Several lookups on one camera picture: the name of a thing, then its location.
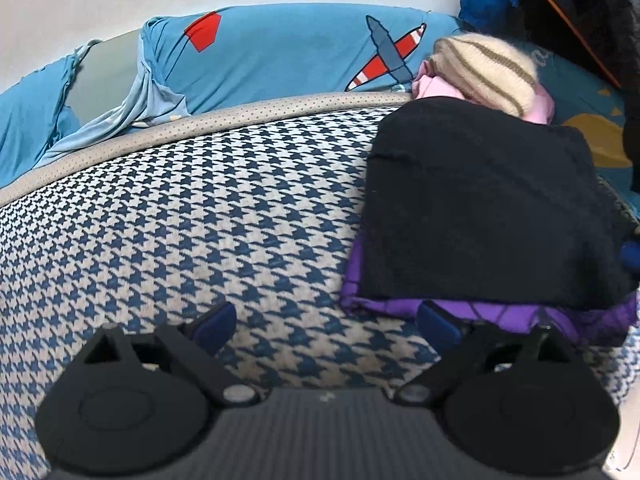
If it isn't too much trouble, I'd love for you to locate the black t-shirt red print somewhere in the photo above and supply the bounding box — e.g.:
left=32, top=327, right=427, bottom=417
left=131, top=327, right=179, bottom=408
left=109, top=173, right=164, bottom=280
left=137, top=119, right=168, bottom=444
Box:
left=357, top=97, right=640, bottom=311

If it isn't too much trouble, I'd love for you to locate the cream striped knit hat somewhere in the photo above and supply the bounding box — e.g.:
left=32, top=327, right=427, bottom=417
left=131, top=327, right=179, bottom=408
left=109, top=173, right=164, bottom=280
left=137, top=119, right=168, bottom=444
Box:
left=429, top=32, right=540, bottom=118

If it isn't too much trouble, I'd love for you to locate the teal pillow yellow print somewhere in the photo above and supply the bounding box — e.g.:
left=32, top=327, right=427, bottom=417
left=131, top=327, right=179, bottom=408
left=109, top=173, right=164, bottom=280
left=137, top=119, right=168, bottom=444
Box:
left=530, top=47, right=638, bottom=206

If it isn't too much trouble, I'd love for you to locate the dark jacket orange trim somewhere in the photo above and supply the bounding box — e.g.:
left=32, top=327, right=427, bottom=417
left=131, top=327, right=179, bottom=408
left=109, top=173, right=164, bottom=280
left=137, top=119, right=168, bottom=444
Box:
left=510, top=0, right=640, bottom=191

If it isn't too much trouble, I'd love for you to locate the purple garment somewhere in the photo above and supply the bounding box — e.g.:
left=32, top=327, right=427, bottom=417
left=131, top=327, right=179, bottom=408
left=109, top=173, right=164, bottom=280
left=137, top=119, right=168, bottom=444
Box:
left=340, top=245, right=640, bottom=348

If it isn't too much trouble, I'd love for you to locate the pink garment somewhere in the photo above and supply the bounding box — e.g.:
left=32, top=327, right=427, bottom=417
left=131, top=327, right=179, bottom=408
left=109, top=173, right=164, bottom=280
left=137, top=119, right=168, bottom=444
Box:
left=411, top=60, right=556, bottom=125

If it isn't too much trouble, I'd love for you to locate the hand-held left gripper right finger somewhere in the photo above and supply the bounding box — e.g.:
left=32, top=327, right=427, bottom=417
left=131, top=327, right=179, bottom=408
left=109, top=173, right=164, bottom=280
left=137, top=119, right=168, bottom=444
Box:
left=395, top=301, right=575, bottom=406

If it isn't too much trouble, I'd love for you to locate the blue airplane print bedsheet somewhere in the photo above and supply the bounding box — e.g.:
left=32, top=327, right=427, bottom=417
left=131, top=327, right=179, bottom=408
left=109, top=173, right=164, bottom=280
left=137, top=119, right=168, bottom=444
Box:
left=0, top=2, right=471, bottom=188

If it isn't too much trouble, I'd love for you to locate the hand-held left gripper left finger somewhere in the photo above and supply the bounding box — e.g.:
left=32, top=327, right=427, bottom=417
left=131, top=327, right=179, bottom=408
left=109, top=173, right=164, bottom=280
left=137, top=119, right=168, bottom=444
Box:
left=82, top=302, right=262, bottom=406

